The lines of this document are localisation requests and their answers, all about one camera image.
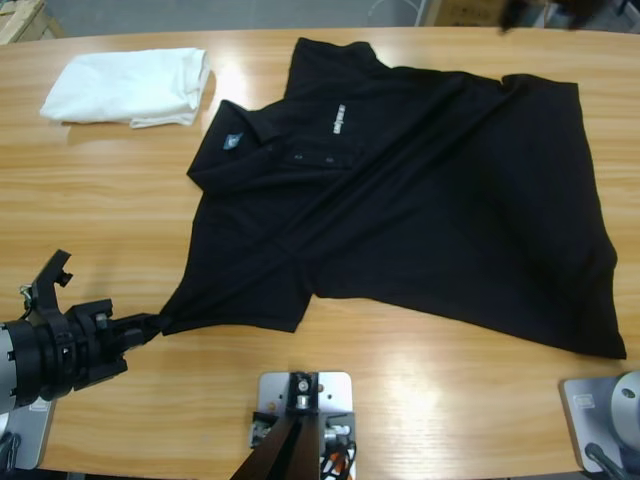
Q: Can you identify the orange black cable bundle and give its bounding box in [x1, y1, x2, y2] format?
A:
[319, 439, 357, 480]

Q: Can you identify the black polo shirt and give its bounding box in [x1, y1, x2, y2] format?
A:
[160, 37, 628, 361]

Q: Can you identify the dark camera post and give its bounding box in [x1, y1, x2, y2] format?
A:
[232, 372, 321, 480]

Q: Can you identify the white folded garment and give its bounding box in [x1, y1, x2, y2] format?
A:
[39, 47, 214, 130]

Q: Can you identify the wooden pallet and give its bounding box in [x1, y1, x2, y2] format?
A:
[0, 0, 66, 44]

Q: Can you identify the brown cardboard box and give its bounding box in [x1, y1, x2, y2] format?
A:
[429, 0, 509, 26]

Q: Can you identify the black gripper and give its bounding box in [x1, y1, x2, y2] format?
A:
[9, 298, 165, 401]
[499, 0, 601, 34]

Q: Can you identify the white wire frame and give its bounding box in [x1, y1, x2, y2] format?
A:
[368, 0, 426, 26]

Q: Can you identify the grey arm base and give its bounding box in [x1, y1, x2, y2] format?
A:
[558, 369, 640, 474]
[0, 394, 60, 471]

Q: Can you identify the black base cable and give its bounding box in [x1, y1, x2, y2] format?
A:
[583, 442, 624, 474]
[0, 432, 22, 471]

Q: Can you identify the white mount block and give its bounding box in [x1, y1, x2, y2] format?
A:
[249, 370, 357, 480]

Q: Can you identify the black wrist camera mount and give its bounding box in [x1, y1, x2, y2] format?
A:
[18, 248, 75, 324]

